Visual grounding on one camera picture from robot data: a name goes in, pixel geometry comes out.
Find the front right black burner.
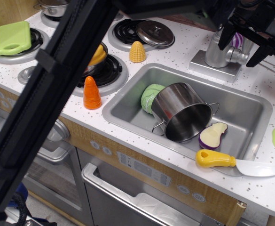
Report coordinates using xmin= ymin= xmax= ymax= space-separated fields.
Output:
xmin=71 ymin=53 xmax=129 ymax=97

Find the green toy cutting board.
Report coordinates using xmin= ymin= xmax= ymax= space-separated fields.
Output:
xmin=0 ymin=21 xmax=32 ymax=56

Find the green toy cabbage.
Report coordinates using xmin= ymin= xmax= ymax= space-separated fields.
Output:
xmin=141 ymin=84 xmax=165 ymax=114

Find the front left black burner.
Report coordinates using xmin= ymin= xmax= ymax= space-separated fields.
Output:
xmin=0 ymin=28 xmax=49 ymax=65

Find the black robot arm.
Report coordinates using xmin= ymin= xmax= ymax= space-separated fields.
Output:
xmin=0 ymin=0 xmax=238 ymax=220

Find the steel pot at back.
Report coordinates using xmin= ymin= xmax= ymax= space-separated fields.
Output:
xmin=33 ymin=0 xmax=71 ymax=17

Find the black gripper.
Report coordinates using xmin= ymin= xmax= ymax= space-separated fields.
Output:
xmin=218 ymin=0 xmax=275 ymax=67

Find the yellow toy banana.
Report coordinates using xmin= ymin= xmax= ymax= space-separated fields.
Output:
xmin=88 ymin=44 xmax=106 ymax=66

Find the yellow handled toy knife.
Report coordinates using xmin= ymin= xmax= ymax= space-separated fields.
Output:
xmin=195 ymin=149 xmax=275 ymax=177

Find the steel pot lid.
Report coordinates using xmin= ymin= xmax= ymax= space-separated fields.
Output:
xmin=136 ymin=20 xmax=175 ymax=48

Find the small steel pot on burner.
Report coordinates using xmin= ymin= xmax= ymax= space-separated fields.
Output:
xmin=83 ymin=42 xmax=108 ymax=76

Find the yellow toy corn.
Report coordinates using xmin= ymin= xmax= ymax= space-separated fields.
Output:
xmin=129 ymin=41 xmax=146 ymax=63

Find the silver dishwasher door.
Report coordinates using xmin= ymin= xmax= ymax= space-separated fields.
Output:
xmin=78 ymin=150 xmax=222 ymax=226

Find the purple striped toy onion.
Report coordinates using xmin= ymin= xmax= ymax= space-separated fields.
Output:
xmin=231 ymin=32 xmax=244 ymax=48

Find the back right black burner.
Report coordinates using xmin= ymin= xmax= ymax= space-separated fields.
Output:
xmin=108 ymin=19 xmax=157 ymax=52

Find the silver oven door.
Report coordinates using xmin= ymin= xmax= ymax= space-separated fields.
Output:
xmin=0 ymin=103 xmax=95 ymax=226

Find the steel pot in sink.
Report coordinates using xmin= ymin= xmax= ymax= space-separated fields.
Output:
xmin=152 ymin=82 xmax=220 ymax=143

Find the silver oven knob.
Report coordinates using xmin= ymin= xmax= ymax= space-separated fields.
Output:
xmin=47 ymin=119 xmax=70 ymax=142

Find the silver stove knob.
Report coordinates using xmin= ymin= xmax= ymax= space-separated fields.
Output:
xmin=17 ymin=66 xmax=36 ymax=85

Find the grey toy sink basin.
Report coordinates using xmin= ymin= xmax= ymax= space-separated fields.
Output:
xmin=102 ymin=63 xmax=274 ymax=177

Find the black burner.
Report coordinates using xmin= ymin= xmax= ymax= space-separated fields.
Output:
xmin=0 ymin=28 xmax=49 ymax=65
xmin=108 ymin=19 xmax=157 ymax=52
xmin=71 ymin=53 xmax=129 ymax=97

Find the purple toy eggplant half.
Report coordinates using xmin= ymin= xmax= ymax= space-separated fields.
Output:
xmin=198 ymin=122 xmax=228 ymax=150

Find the orange toy carrot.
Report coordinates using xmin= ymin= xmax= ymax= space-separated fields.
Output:
xmin=83 ymin=76 xmax=102 ymax=110

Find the silver toy faucet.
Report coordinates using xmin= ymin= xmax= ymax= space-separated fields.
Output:
xmin=189 ymin=31 xmax=254 ymax=83

